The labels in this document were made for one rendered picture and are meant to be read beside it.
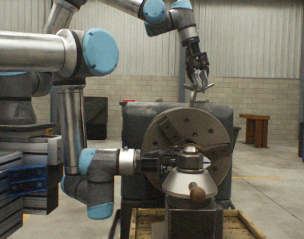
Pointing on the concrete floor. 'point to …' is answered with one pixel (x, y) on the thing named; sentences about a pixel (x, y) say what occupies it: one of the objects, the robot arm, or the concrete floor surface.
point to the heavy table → (256, 129)
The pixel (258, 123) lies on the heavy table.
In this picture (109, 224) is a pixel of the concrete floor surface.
